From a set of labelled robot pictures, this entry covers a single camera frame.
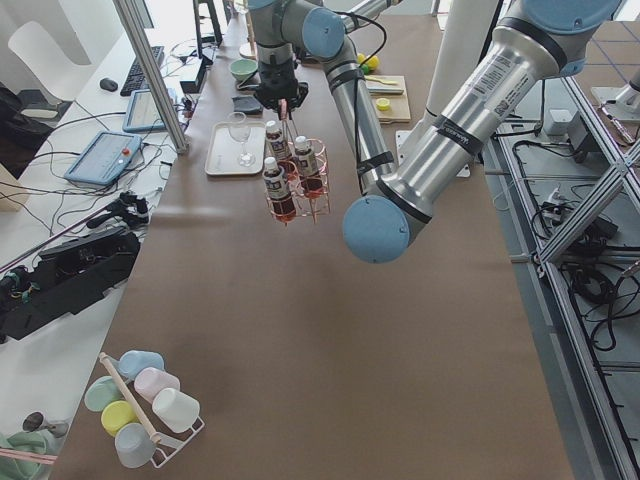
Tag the white wire cup rack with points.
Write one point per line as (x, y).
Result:
(167, 443)

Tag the pastel pink cup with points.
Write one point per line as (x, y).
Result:
(150, 381)

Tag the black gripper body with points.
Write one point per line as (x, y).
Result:
(276, 79)

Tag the blue teach pendant upper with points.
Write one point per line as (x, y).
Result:
(142, 114)

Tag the pastel white cup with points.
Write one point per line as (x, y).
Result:
(177, 410)

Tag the copper wire bottle basket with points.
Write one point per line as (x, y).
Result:
(304, 207)

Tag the grey folded cloth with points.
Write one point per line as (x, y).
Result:
(247, 105)

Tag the cream rabbit tray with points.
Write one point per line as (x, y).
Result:
(223, 151)

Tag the yellow lemon far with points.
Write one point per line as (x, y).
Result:
(368, 63)

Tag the bamboo cutting board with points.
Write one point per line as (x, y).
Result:
(400, 109)

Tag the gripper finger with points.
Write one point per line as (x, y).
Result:
(282, 109)

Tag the clear wine glass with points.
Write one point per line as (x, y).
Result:
(239, 131)

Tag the yellow plastic knife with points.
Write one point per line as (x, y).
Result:
(379, 80)

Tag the aluminium frame post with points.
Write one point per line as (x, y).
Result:
(131, 22)

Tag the black computer mouse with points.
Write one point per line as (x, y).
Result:
(108, 84)

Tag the pastel yellow cup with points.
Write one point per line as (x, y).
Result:
(116, 415)

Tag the tea bottle white cap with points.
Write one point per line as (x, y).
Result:
(278, 145)

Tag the pastel grey-blue cup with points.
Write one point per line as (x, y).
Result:
(133, 446)

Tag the black keyboard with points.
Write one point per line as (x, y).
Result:
(136, 78)

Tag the half lemon slice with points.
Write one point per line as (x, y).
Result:
(383, 104)

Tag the blue teach pendant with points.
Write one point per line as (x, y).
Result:
(142, 114)
(104, 160)

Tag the pastel blue cup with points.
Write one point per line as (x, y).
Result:
(133, 362)

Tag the pastel green cup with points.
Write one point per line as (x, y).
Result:
(102, 392)

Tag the blue teach pendant lower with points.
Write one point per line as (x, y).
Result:
(104, 160)

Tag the steel muddler black tip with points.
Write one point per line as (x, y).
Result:
(385, 91)

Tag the wooden cup tree stand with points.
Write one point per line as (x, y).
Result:
(248, 49)

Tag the green ceramic bowl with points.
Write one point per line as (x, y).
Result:
(243, 69)

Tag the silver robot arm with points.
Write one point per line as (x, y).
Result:
(534, 41)

